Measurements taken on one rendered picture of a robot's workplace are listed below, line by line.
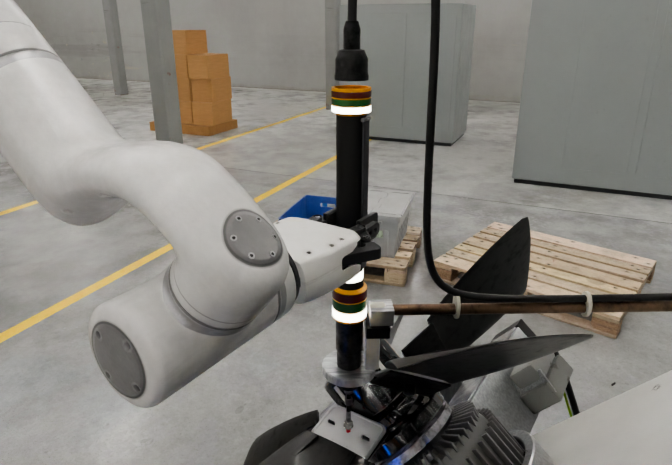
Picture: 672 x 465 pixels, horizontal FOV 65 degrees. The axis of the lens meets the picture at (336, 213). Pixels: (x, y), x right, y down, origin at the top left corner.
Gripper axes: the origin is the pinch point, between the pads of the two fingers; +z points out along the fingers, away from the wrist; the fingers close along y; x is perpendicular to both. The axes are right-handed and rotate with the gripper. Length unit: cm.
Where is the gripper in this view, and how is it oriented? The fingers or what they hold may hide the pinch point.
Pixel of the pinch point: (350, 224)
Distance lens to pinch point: 62.8
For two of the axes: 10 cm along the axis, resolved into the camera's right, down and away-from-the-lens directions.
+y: 8.4, 1.9, -5.2
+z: 5.5, -2.9, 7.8
